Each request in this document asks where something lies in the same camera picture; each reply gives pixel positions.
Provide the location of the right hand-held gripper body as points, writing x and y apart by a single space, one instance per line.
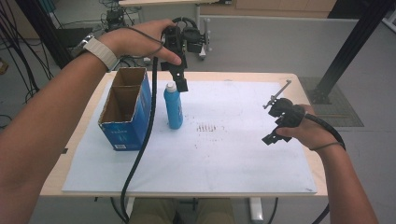
288 113

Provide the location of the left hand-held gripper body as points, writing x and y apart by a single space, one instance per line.
177 40

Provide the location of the blue bottle with white cap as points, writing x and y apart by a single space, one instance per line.
174 109

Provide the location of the blue cardboard box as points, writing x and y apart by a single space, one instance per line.
134 130

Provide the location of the person's right hand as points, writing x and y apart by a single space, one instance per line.
311 132

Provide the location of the person's left hand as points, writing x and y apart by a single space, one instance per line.
134 40

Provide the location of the grey floor mat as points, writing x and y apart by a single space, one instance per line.
342 109

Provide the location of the black device on floor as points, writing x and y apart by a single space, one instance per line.
115 18

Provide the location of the white table leg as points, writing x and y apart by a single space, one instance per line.
256 210

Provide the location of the black metal stand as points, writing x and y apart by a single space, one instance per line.
351 43

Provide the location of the person's right leg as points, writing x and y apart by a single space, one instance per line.
214 213

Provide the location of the person's leg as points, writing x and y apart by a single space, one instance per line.
214 213
152 213

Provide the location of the person's left leg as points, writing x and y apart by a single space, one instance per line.
152 213

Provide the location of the black tape strip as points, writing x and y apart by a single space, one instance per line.
64 151

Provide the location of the black post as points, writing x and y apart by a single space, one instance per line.
43 28

